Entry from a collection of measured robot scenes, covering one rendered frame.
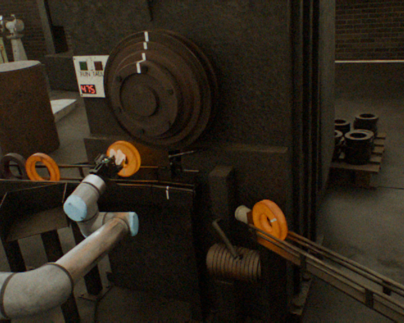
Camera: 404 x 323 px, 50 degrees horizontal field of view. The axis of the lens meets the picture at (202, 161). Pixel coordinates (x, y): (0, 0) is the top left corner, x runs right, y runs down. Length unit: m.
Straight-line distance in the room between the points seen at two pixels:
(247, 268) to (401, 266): 1.14
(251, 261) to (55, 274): 0.75
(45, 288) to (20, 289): 0.06
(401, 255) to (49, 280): 1.98
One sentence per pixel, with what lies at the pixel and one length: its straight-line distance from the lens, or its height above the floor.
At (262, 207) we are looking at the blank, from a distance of 1.51.
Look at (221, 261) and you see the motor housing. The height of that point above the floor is 0.50.
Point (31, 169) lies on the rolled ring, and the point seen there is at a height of 0.71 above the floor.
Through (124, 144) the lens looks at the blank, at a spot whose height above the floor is 0.90.
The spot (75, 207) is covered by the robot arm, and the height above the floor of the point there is 0.79.
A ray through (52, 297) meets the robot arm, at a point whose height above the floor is 0.80.
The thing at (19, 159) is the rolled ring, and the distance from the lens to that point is 2.33.
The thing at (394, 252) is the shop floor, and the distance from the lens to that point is 2.69.
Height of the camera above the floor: 1.52
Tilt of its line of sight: 23 degrees down
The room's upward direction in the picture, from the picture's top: 6 degrees counter-clockwise
